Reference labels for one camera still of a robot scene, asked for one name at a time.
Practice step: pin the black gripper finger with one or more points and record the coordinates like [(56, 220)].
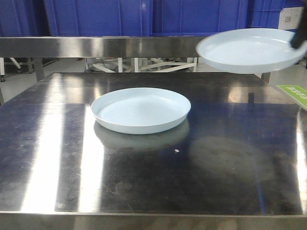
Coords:
[(301, 33)]

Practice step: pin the light blue plate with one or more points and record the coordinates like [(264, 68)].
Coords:
[(141, 111), (249, 51)]

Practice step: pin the white label on bin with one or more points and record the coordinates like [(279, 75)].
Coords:
[(289, 18)]

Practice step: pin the blue bin upper right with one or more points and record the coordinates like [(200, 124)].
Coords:
[(266, 13)]

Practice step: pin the blue bin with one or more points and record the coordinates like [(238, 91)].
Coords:
[(266, 13), (198, 17), (20, 18)]

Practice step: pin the green floor marking sign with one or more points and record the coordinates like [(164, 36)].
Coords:
[(297, 93)]

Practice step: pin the blue bin upper middle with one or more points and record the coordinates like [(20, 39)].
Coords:
[(198, 17)]

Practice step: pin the blue bin upper left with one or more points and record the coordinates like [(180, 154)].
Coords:
[(20, 18)]

